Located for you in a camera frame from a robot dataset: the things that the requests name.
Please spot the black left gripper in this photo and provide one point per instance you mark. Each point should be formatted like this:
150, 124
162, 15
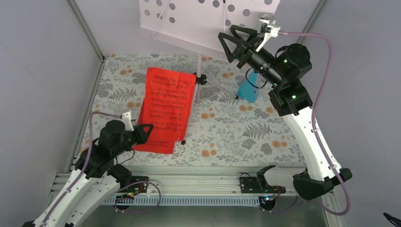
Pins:
139, 130

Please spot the floral patterned table mat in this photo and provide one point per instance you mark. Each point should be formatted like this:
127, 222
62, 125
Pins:
222, 131

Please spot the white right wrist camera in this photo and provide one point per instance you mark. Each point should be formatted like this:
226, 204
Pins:
268, 29

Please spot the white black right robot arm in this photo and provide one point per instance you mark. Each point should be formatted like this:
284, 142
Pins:
292, 102

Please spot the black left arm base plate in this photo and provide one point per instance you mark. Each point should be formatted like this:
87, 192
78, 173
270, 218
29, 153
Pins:
137, 188

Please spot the aluminium front rail frame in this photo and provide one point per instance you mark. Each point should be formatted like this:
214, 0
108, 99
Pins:
190, 181

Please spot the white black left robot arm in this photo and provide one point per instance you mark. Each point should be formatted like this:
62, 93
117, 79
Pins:
95, 176

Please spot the white tripod music stand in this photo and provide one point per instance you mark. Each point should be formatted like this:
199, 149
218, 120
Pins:
195, 24

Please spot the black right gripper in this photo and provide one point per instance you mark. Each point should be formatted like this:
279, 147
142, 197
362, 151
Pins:
241, 50

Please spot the perforated blue-grey cable duct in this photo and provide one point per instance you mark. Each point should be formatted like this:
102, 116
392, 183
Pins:
248, 201

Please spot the red sheet music page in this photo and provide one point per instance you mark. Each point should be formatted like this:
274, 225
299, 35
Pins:
156, 146
167, 103

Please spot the black object at corner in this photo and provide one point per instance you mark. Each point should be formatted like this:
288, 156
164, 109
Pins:
393, 220

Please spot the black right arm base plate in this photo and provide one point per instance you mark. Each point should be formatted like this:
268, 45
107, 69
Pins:
257, 184

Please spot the blue metronome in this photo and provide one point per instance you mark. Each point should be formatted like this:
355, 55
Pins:
246, 90

